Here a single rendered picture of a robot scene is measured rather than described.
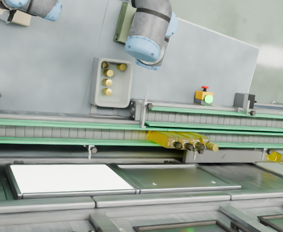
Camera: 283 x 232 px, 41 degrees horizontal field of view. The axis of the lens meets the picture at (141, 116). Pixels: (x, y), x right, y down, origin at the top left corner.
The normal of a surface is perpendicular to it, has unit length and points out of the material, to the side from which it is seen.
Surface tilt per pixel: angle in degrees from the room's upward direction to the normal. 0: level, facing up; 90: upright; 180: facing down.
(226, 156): 0
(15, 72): 0
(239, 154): 0
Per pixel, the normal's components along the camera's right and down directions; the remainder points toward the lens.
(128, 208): 0.12, -0.98
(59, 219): 0.43, 0.17
